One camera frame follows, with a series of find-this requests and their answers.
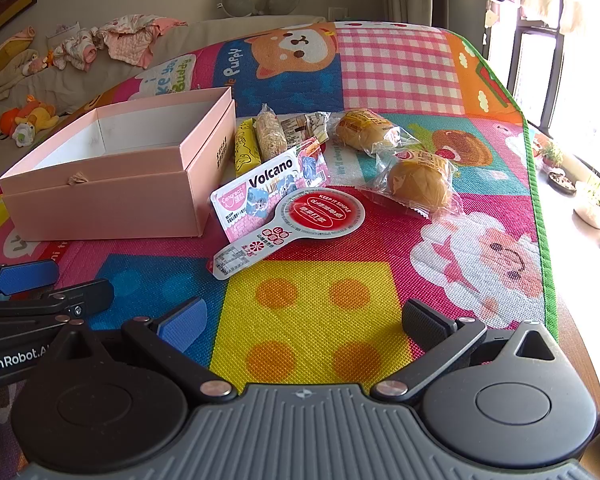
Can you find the pink white card packet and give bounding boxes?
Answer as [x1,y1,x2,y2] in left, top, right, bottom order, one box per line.
[209,140,331,243]

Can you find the clear packet of biscuits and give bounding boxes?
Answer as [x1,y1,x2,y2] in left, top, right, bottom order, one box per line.
[252,104,290,161]

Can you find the beige sofa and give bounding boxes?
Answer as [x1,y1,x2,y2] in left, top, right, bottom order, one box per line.
[0,15,327,181]

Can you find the white pink baby clothes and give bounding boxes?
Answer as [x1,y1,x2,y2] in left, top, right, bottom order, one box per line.
[47,27,106,72]

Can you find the white green toy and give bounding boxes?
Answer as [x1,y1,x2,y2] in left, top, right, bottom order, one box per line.
[11,121,36,148]

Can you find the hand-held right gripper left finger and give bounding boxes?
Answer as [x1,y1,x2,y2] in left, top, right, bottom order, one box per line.
[55,296,237,405]

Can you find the yellow snack packet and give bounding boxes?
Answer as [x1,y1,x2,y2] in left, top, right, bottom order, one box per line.
[234,119,263,179]

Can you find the pink floral cloth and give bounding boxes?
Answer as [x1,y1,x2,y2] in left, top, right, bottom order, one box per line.
[96,14,188,68]

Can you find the pink cardboard box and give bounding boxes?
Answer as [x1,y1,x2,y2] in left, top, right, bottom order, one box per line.
[0,86,237,242]

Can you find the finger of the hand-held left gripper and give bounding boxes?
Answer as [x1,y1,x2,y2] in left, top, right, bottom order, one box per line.
[0,278,115,329]
[0,258,61,302]

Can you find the black window frame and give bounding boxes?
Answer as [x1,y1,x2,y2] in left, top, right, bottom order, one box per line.
[510,0,571,131]

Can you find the white pot with plant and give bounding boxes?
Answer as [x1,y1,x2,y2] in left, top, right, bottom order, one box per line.
[574,170,600,230]

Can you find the bun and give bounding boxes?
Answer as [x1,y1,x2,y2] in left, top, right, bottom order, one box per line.
[357,149,463,221]
[334,108,403,155]

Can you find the dark plant dish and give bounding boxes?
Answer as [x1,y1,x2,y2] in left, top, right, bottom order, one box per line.
[547,170,578,193]

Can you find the small potted plant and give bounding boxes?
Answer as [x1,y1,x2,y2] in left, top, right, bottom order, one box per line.
[540,140,565,168]

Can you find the colourful cartoon play mat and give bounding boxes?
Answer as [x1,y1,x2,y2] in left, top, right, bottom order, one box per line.
[0,21,561,397]

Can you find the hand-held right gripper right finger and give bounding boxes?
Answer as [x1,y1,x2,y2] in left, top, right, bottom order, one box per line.
[371,298,563,406]

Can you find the small printed snack packet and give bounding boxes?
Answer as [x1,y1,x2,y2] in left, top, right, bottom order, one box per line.
[280,112,331,149]

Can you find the orange yellow plush toy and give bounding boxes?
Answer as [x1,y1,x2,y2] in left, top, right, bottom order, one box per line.
[0,96,60,133]

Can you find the round red label packet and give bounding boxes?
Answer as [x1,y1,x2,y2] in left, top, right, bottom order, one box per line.
[212,186,367,281]

